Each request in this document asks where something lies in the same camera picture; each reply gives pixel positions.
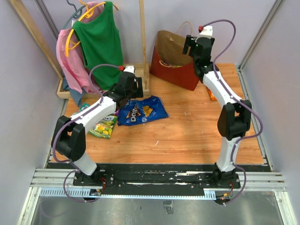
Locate blue Doritos chip bag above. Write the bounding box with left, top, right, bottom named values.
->
left=118, top=96, right=169, bottom=126

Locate red brown paper bag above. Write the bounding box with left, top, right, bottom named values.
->
left=150, top=30, right=199, bottom=91

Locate orange snack packet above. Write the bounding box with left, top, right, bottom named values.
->
left=206, top=87, right=216, bottom=101

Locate teal snack packet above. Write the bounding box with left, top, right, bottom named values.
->
left=72, top=103, right=90, bottom=116

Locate green Fox's candy packet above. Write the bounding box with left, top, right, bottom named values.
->
left=88, top=114, right=118, bottom=139

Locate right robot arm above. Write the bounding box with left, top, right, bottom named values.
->
left=182, top=35, right=252, bottom=188

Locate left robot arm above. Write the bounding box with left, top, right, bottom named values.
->
left=51, top=70, right=143, bottom=186

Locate aluminium corner profile right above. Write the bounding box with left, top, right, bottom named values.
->
left=238, top=0, right=285, bottom=71

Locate aluminium corner profile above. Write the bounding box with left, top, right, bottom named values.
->
left=238, top=0, right=285, bottom=71
left=35, top=0, right=59, bottom=38

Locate green tank top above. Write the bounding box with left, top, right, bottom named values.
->
left=72, top=1, right=123, bottom=90

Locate blue grey cloth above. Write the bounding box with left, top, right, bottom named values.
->
left=62, top=77, right=86, bottom=106

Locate pink shirt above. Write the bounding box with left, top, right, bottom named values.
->
left=55, top=1, right=101, bottom=94

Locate yellow clothes hanger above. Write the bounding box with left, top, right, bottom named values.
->
left=65, top=1, right=120, bottom=58

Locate grey clothes hanger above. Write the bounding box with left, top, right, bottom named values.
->
left=62, top=0, right=85, bottom=30

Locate aluminium corner profile left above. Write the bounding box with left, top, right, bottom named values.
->
left=35, top=0, right=59, bottom=38

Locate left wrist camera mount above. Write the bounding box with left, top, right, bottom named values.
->
left=118, top=65, right=135, bottom=74

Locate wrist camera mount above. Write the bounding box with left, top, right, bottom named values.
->
left=118, top=65, right=135, bottom=74
left=198, top=25, right=213, bottom=38

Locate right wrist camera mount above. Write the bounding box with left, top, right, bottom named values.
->
left=198, top=25, right=213, bottom=38

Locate wooden rack frame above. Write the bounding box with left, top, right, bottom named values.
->
left=10, top=0, right=150, bottom=99

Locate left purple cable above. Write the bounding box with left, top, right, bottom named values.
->
left=52, top=64, right=122, bottom=203

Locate purple cable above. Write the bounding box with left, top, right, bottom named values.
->
left=52, top=64, right=122, bottom=203
left=203, top=19, right=263, bottom=207

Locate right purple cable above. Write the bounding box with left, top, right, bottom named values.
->
left=203, top=19, right=263, bottom=207

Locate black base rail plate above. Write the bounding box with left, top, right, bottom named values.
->
left=73, top=164, right=241, bottom=196

